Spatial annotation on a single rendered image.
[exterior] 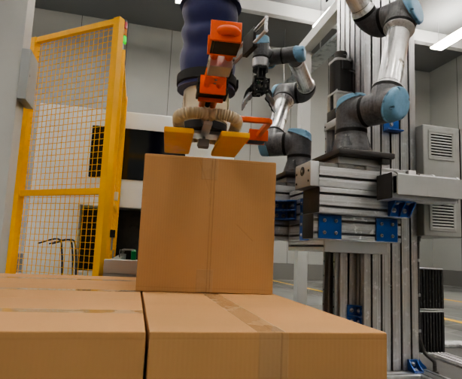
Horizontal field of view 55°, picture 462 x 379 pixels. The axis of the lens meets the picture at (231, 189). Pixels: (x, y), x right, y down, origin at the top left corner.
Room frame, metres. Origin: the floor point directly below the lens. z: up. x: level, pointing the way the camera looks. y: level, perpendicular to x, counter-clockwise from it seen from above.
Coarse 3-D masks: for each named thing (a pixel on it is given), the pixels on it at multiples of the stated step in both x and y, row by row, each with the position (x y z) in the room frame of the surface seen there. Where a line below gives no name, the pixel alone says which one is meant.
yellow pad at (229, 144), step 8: (224, 136) 1.45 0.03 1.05; (232, 136) 1.45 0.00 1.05; (240, 136) 1.46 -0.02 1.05; (248, 136) 1.46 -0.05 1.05; (216, 144) 1.59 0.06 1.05; (224, 144) 1.57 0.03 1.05; (232, 144) 1.57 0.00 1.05; (240, 144) 1.56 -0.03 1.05; (216, 152) 1.71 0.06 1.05; (224, 152) 1.70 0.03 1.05; (232, 152) 1.69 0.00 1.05
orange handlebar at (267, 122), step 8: (224, 32) 0.96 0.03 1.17; (232, 32) 0.96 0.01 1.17; (240, 32) 0.98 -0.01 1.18; (216, 56) 1.10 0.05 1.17; (208, 80) 1.25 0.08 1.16; (216, 80) 1.24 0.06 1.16; (224, 80) 1.25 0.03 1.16; (200, 104) 1.49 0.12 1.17; (216, 104) 1.49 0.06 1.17; (248, 120) 1.67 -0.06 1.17; (256, 120) 1.67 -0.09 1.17; (264, 120) 1.67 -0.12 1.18; (264, 128) 1.75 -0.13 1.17
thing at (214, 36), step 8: (216, 24) 0.97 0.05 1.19; (224, 24) 0.97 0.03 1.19; (232, 24) 0.97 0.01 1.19; (240, 24) 0.98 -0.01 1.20; (216, 32) 0.97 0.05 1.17; (208, 40) 1.04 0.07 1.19; (216, 40) 0.97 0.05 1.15; (224, 40) 0.97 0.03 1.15; (232, 40) 0.98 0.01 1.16; (240, 40) 0.98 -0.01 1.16; (208, 48) 1.04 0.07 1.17; (216, 48) 1.01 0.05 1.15; (224, 48) 1.01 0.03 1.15; (232, 48) 1.01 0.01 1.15; (232, 56) 1.06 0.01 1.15
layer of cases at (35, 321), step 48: (0, 288) 1.20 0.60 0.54; (48, 288) 1.25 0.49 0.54; (96, 288) 1.31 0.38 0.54; (0, 336) 0.64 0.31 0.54; (48, 336) 0.66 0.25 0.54; (96, 336) 0.67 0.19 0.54; (144, 336) 0.69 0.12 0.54; (192, 336) 0.70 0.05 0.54; (240, 336) 0.72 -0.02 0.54; (288, 336) 0.73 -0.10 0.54; (336, 336) 0.75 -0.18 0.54; (384, 336) 0.77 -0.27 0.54
